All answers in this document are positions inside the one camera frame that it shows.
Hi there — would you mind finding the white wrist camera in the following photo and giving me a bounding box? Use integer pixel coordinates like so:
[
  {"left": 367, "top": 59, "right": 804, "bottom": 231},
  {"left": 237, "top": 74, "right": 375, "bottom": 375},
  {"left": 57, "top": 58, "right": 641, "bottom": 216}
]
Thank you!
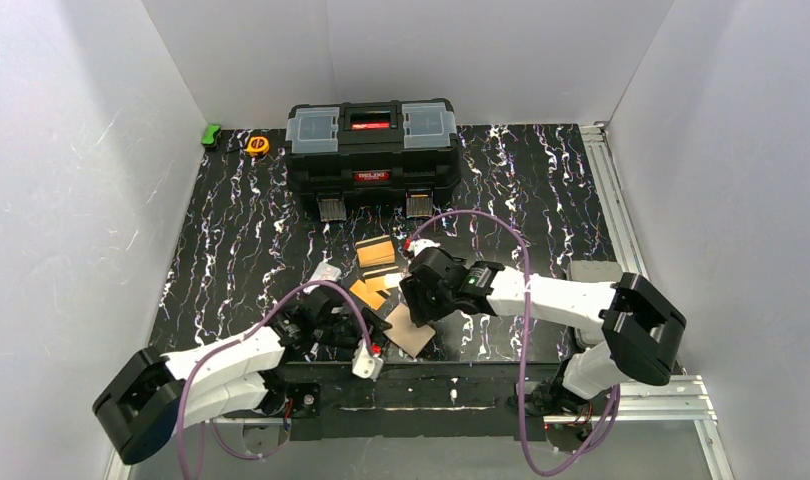
[
  {"left": 407, "top": 239, "right": 440, "bottom": 257},
  {"left": 351, "top": 343, "right": 384, "bottom": 381}
]

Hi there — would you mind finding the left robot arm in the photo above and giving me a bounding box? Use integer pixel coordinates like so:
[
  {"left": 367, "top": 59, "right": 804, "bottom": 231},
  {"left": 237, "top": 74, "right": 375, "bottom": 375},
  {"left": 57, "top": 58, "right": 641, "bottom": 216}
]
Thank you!
[{"left": 92, "top": 283, "right": 392, "bottom": 465}]

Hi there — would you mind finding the gold card stack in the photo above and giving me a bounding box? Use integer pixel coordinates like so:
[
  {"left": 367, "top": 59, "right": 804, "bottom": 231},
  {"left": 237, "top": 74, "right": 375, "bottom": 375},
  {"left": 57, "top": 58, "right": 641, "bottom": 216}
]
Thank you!
[{"left": 355, "top": 235, "right": 397, "bottom": 270}]

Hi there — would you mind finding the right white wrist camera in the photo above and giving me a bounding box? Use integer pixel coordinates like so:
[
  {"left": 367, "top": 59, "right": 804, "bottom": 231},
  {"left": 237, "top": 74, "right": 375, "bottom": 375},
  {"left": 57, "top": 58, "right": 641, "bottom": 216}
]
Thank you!
[{"left": 407, "top": 239, "right": 440, "bottom": 257}]

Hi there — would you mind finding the front aluminium rail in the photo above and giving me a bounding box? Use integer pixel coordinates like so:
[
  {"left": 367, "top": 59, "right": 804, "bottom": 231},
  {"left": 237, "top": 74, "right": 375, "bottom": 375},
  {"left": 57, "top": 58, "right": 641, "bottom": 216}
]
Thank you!
[{"left": 106, "top": 365, "right": 734, "bottom": 479}]

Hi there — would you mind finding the white aluminium table rail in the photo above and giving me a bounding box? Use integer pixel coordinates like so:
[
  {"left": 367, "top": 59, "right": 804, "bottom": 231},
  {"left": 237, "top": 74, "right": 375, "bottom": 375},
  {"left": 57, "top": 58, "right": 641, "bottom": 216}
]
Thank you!
[{"left": 580, "top": 124, "right": 648, "bottom": 276}]

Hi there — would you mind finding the yellow tape measure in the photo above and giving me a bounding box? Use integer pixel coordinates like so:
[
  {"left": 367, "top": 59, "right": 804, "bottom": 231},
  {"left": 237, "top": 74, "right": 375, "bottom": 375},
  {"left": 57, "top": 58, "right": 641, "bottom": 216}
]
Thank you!
[{"left": 245, "top": 136, "right": 270, "bottom": 157}]

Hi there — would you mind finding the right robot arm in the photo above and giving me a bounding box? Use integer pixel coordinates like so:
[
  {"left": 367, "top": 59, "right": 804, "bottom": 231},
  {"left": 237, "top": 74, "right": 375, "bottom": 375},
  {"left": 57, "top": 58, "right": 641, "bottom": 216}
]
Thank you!
[{"left": 399, "top": 244, "right": 687, "bottom": 403}]

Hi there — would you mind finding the purple cable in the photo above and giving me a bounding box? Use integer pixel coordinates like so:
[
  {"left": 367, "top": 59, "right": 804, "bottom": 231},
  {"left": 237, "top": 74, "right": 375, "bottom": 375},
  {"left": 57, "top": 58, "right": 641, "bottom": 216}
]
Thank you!
[
  {"left": 404, "top": 210, "right": 622, "bottom": 477},
  {"left": 176, "top": 279, "right": 376, "bottom": 480}
]

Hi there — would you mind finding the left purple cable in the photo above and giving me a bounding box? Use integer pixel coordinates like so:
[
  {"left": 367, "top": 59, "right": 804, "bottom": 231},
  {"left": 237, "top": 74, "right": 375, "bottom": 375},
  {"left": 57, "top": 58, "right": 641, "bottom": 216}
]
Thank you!
[{"left": 176, "top": 279, "right": 376, "bottom": 480}]

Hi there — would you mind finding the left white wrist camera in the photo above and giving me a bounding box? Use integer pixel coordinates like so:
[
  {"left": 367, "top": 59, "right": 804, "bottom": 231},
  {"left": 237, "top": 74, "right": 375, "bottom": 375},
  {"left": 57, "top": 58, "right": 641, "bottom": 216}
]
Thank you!
[{"left": 351, "top": 343, "right": 384, "bottom": 381}]

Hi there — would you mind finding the tan card holder with sleeves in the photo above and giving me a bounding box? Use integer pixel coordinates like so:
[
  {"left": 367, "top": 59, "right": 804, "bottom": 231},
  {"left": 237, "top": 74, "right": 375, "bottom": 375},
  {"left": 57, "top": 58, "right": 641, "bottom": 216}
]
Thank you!
[{"left": 384, "top": 303, "right": 436, "bottom": 359}]

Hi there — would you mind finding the green plastic object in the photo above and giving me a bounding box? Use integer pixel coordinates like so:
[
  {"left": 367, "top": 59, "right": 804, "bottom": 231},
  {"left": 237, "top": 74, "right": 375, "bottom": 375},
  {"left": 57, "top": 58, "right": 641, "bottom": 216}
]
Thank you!
[{"left": 200, "top": 124, "right": 222, "bottom": 149}]

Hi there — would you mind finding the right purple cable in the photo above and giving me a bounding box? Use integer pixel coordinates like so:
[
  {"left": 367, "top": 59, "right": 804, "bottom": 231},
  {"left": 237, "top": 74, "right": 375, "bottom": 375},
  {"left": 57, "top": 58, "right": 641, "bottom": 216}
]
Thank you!
[{"left": 404, "top": 210, "right": 622, "bottom": 477}]

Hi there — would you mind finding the black toolbox with clear lids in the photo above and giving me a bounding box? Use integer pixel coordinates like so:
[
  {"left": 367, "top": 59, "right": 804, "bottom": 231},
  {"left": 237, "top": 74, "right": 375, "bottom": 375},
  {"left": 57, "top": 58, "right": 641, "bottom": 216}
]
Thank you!
[{"left": 284, "top": 98, "right": 463, "bottom": 222}]

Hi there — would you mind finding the grey pad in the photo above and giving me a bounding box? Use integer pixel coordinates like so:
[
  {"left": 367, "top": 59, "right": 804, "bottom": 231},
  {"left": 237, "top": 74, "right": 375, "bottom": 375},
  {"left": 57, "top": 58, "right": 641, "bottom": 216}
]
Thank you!
[{"left": 567, "top": 260, "right": 623, "bottom": 349}]

